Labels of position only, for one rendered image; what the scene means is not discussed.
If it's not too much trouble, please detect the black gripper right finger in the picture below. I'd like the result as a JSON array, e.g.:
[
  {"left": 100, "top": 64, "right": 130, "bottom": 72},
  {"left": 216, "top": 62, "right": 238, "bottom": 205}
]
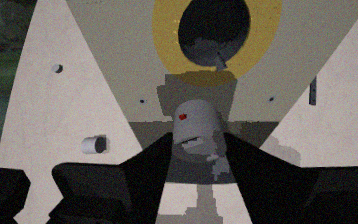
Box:
[{"left": 224, "top": 133, "right": 358, "bottom": 224}]

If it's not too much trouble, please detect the dark grey flat bar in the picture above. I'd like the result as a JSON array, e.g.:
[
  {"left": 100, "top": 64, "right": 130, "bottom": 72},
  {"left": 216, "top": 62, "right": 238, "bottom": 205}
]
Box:
[{"left": 309, "top": 76, "right": 317, "bottom": 105}]

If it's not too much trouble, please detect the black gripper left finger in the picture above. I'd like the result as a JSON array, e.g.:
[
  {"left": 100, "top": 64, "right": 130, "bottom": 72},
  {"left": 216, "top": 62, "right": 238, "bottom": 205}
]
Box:
[{"left": 51, "top": 132, "right": 173, "bottom": 224}]

